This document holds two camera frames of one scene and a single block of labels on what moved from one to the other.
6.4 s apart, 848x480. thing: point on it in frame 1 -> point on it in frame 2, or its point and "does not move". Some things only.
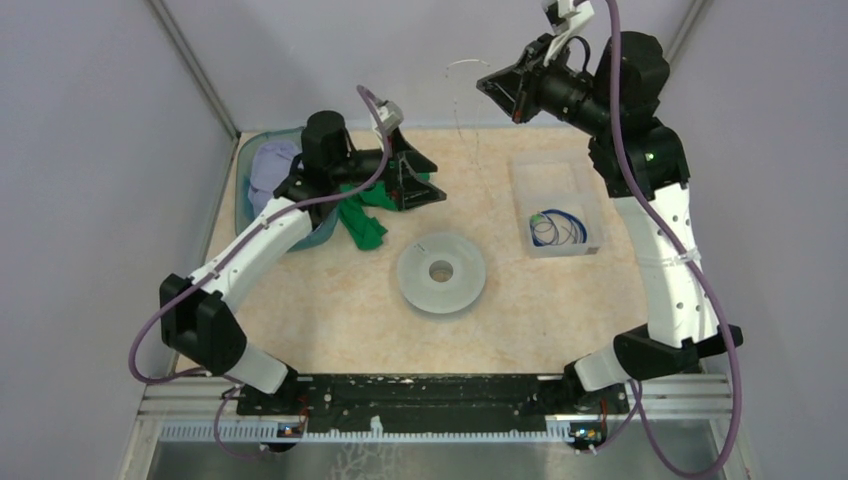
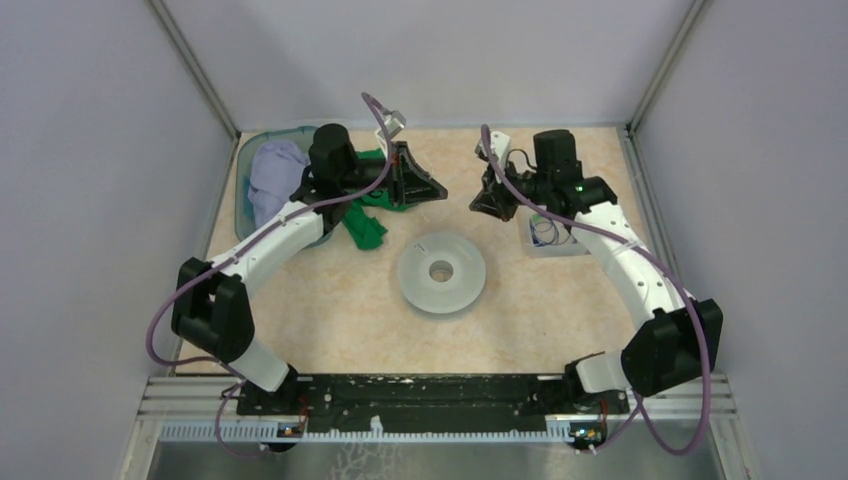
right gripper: x=515 y=88 -> x=489 y=203
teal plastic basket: x=244 y=213 does not move
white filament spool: x=441 y=273 does not move
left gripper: x=411 y=193 does not move
